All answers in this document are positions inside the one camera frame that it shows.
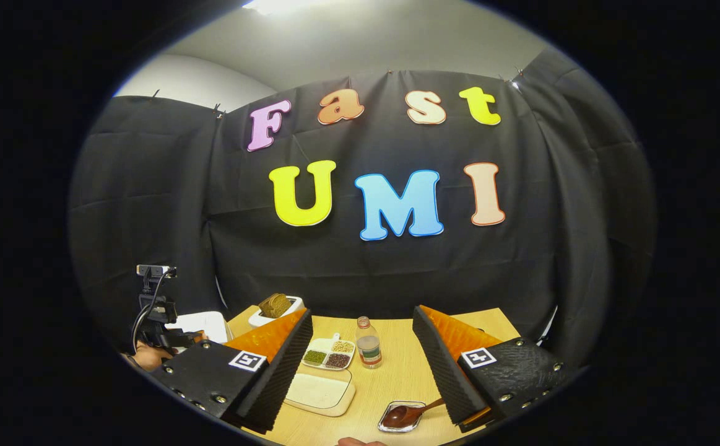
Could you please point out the brown wooden spoon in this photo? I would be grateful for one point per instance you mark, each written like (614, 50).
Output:
(400, 416)

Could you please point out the brown bread slice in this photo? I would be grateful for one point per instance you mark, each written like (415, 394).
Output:
(275, 305)

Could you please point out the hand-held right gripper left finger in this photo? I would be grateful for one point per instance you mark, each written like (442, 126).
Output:
(279, 371)

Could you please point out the black backdrop cloth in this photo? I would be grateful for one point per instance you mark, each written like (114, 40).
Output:
(397, 272)

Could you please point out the white toaster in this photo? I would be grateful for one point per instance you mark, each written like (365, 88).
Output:
(294, 305)

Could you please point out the white divided bean dish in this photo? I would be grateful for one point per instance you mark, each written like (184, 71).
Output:
(329, 356)

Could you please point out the clear plastic bottle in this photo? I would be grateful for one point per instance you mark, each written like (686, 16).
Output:
(369, 350)

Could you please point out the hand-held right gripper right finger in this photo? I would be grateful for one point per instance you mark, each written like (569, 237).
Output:
(443, 371)

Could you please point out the clear tray of white rice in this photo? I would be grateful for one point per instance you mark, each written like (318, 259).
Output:
(319, 390)

